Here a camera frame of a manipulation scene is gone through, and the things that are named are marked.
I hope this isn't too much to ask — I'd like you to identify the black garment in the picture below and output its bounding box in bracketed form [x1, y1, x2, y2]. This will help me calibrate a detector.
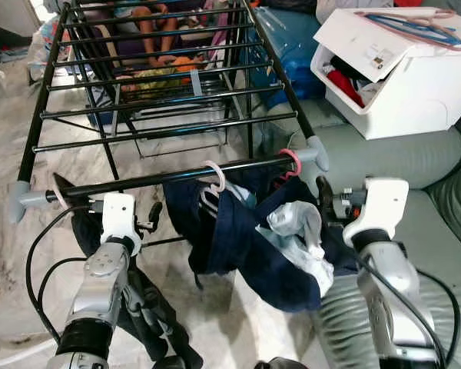
[52, 173, 204, 369]

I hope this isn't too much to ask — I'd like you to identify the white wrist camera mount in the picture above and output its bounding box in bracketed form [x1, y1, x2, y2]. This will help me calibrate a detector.
[100, 192, 143, 254]
[342, 178, 410, 248]

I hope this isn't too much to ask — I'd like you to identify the white and light blue shirt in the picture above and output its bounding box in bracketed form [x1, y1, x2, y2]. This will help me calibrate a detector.
[254, 200, 335, 297]

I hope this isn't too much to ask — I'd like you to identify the bright pink plastic hanger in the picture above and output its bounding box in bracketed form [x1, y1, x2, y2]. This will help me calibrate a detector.
[279, 148, 303, 181]

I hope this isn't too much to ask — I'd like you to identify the orange and green cloth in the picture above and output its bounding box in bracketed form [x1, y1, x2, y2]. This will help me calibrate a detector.
[119, 55, 216, 97]

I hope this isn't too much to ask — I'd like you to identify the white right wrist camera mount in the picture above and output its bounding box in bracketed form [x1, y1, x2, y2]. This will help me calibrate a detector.
[342, 178, 410, 248]

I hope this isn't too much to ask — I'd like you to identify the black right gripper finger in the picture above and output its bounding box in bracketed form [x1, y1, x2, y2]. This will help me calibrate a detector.
[315, 175, 333, 224]

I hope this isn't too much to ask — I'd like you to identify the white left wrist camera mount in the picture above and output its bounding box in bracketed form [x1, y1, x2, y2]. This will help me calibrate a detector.
[100, 192, 143, 254]

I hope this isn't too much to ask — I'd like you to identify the blue plastic hanger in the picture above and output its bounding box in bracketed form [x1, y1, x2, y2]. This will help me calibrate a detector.
[365, 12, 454, 43]

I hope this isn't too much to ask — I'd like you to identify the grey-green leather sofa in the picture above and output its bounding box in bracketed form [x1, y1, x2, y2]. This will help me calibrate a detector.
[280, 96, 461, 369]

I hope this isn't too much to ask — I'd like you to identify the seated person with bare legs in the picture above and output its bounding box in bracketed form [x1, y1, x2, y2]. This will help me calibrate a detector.
[92, 0, 216, 74]

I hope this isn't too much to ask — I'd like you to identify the salmon pink plastic hanger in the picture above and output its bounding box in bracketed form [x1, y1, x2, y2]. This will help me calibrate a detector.
[353, 9, 461, 52]

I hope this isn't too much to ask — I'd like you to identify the blue suitcase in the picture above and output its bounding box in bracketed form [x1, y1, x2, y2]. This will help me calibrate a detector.
[250, 6, 327, 108]

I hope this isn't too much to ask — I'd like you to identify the grey robot left leg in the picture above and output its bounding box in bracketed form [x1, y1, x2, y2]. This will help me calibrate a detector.
[155, 355, 187, 369]

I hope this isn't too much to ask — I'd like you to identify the plain navy garment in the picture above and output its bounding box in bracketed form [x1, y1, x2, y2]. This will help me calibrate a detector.
[215, 165, 362, 312]

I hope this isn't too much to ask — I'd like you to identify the navy garment with striped collar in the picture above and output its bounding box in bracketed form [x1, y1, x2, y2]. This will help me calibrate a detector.
[163, 181, 254, 276]

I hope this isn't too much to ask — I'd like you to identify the black metal drying rack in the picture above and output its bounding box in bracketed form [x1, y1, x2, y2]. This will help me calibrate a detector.
[8, 0, 331, 251]

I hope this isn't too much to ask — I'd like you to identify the white plastic storage box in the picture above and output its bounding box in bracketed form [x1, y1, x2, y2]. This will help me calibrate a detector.
[311, 6, 461, 141]

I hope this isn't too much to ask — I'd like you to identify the red cloth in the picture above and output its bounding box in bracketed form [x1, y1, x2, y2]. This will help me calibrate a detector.
[327, 68, 366, 108]

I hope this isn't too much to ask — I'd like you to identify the thin white tube black tip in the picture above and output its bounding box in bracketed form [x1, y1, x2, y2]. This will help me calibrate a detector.
[0, 334, 58, 368]

